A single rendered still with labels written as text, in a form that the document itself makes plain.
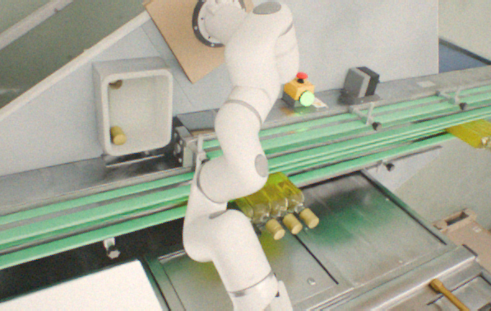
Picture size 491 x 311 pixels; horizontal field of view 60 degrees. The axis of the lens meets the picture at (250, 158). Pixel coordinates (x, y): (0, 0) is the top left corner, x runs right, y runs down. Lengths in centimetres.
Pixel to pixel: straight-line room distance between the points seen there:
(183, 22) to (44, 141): 46
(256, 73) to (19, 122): 61
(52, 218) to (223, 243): 51
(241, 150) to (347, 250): 74
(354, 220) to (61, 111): 97
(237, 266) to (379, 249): 78
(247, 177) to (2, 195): 64
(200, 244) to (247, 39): 37
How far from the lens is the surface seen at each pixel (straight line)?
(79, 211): 110
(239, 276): 71
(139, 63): 110
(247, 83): 80
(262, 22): 84
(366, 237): 144
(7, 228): 109
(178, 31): 112
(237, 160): 70
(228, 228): 69
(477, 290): 148
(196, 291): 113
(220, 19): 107
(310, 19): 136
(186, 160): 117
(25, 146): 118
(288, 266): 122
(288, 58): 90
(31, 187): 115
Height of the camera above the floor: 174
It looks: 42 degrees down
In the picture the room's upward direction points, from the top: 137 degrees clockwise
